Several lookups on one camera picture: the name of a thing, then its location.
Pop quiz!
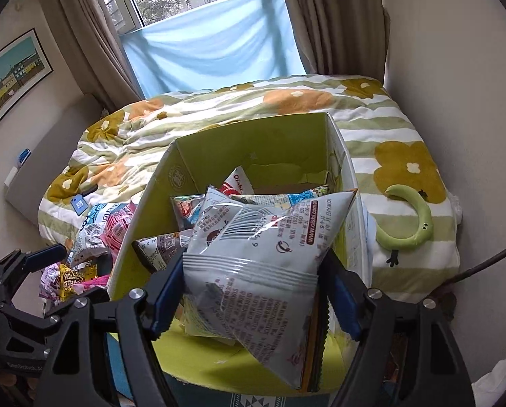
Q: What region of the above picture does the red white snack bag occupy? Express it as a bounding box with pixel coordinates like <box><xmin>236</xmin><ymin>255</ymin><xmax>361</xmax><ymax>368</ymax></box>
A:
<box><xmin>219</xmin><ymin>166</ymin><xmax>255</xmax><ymax>196</ymax></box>

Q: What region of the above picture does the white cloth at corner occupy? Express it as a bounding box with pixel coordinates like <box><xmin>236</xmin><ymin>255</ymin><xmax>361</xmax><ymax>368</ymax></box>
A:
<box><xmin>471</xmin><ymin>358</ymin><xmax>506</xmax><ymax>406</ymax></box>

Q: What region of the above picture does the white silver snack bag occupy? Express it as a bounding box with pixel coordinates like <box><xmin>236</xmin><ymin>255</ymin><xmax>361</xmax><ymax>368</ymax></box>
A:
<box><xmin>183</xmin><ymin>188</ymin><xmax>356</xmax><ymax>389</ymax></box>

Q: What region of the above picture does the framed town picture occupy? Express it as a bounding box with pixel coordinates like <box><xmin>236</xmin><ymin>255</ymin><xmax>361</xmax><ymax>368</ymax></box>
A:
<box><xmin>0</xmin><ymin>28</ymin><xmax>54</xmax><ymax>122</ymax></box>

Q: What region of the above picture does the blue patterned snack bag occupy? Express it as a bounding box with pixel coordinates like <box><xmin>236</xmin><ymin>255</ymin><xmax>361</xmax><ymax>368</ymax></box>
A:
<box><xmin>230</xmin><ymin>185</ymin><xmax>329</xmax><ymax>210</ymax></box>

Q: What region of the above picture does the blue tag on quilt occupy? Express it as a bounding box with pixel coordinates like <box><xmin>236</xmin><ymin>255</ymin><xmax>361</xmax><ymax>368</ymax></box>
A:
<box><xmin>70</xmin><ymin>194</ymin><xmax>89</xmax><ymax>216</ymax></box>

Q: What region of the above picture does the blue white item on headboard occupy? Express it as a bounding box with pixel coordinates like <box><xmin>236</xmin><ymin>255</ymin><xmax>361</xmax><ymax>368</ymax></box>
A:
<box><xmin>4</xmin><ymin>148</ymin><xmax>31</xmax><ymax>188</ymax></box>

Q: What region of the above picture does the pink striped snack bag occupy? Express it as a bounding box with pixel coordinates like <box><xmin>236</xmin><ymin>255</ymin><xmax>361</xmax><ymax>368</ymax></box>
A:
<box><xmin>101</xmin><ymin>202</ymin><xmax>137</xmax><ymax>262</ymax></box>

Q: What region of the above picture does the right beige curtain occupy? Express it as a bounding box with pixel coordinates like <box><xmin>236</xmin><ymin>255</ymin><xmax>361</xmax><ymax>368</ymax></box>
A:
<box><xmin>285</xmin><ymin>0</ymin><xmax>390</xmax><ymax>82</ymax></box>

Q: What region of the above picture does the brown print snack bag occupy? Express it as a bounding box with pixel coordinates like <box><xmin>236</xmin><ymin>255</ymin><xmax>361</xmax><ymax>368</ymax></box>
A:
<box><xmin>131</xmin><ymin>229</ymin><xmax>193</xmax><ymax>273</ymax></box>

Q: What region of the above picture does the black cable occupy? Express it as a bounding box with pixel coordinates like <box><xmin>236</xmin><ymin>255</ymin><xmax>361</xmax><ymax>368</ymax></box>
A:
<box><xmin>438</xmin><ymin>234</ymin><xmax>506</xmax><ymax>289</ymax></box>

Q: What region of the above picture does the left beige curtain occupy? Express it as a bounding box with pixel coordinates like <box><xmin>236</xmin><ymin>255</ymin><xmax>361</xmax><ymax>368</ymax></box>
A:
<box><xmin>39</xmin><ymin>0</ymin><xmax>143</xmax><ymax>112</ymax></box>

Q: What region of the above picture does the green cardboard box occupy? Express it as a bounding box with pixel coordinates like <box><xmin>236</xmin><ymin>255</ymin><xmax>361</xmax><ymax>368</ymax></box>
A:
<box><xmin>109</xmin><ymin>113</ymin><xmax>371</xmax><ymax>395</ymax></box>

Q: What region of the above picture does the beige curtain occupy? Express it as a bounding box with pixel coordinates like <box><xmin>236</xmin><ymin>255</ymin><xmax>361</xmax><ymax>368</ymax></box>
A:
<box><xmin>39</xmin><ymin>0</ymin><xmax>143</xmax><ymax>112</ymax></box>
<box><xmin>285</xmin><ymin>0</ymin><xmax>390</xmax><ymax>82</ymax></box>

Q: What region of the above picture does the yellow snack pack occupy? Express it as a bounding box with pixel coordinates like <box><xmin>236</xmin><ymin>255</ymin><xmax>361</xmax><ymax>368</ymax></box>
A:
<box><xmin>59</xmin><ymin>262</ymin><xmax>97</xmax><ymax>302</ymax></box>

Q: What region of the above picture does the grey headboard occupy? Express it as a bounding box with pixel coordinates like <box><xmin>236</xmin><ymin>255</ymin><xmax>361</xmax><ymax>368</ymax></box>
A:
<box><xmin>5</xmin><ymin>95</ymin><xmax>103</xmax><ymax>227</ymax></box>

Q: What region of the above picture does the green crescent plush toy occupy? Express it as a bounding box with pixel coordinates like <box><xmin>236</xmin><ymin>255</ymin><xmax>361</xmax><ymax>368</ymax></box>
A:
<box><xmin>376</xmin><ymin>185</ymin><xmax>434</xmax><ymax>251</ymax></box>

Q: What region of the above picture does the blue white snack bag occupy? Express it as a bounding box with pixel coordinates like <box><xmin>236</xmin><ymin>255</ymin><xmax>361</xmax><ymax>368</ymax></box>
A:
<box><xmin>66</xmin><ymin>203</ymin><xmax>125</xmax><ymax>267</ymax></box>

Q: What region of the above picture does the floral striped quilt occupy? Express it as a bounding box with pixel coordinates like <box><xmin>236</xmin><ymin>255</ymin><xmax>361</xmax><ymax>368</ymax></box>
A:
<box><xmin>38</xmin><ymin>75</ymin><xmax>461</xmax><ymax>302</ymax></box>

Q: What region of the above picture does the light blue window cloth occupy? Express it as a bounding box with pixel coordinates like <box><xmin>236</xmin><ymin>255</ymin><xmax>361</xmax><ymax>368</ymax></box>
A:
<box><xmin>121</xmin><ymin>0</ymin><xmax>304</xmax><ymax>97</ymax></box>

